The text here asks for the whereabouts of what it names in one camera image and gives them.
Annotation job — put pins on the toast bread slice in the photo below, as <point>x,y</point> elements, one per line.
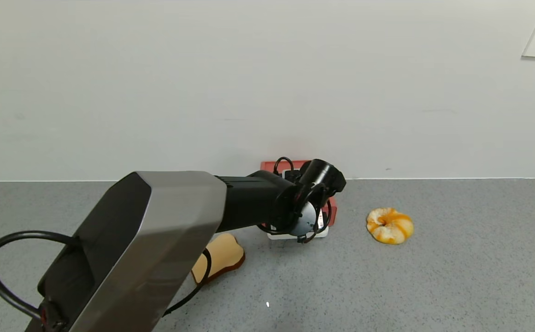
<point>226,253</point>

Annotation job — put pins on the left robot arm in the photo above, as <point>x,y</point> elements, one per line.
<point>156,230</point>

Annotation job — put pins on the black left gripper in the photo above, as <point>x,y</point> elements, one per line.
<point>321,221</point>

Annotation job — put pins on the orange white bagel roll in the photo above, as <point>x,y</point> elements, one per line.
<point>391,226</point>

